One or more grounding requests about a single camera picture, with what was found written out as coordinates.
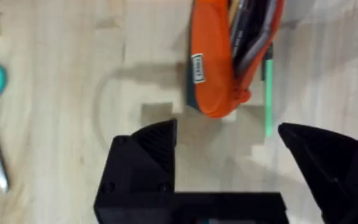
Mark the green pen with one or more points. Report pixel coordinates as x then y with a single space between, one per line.
268 93

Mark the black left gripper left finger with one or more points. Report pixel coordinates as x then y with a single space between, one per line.
141 168

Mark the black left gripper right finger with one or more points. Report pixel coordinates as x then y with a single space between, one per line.
337 168

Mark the orange zip pencil bag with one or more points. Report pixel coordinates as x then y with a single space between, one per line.
211 59

